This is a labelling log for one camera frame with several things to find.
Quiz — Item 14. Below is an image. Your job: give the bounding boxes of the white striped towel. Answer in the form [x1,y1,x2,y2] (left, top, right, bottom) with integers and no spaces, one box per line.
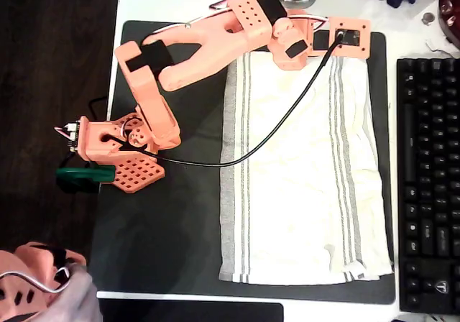
[218,50,393,285]

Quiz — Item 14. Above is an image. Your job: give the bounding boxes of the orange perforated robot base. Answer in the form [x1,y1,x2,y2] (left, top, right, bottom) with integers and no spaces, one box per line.
[77,111,167,196]

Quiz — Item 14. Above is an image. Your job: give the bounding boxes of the white paper scrap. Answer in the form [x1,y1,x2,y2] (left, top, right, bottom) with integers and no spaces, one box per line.
[425,36,454,55]

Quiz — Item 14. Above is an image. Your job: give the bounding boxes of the red bowl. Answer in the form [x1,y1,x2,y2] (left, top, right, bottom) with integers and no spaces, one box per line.
[436,0,460,48]

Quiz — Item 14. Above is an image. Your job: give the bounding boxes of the black keyboard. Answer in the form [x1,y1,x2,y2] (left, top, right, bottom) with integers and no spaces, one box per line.
[396,57,460,316]

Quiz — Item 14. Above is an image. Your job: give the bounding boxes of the black desk mat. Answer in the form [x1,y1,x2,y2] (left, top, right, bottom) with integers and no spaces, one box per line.
[87,20,396,305]

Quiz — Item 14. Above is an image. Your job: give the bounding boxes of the green clamp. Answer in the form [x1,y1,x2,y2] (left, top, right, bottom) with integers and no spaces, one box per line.
[55,165,116,196]

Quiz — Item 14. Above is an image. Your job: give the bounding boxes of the grey fabric sleeve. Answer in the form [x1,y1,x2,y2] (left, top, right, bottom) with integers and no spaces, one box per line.
[46,264,105,322]

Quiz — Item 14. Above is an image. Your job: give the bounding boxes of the orange square camera mount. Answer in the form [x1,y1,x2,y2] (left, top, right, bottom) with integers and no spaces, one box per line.
[311,17,372,59]

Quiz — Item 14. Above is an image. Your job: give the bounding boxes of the black camera cable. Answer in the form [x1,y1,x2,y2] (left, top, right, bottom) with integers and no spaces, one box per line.
[114,30,346,167]

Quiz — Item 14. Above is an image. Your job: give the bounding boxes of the controller board with wires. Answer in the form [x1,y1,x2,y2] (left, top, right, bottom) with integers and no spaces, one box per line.
[53,120,83,155]

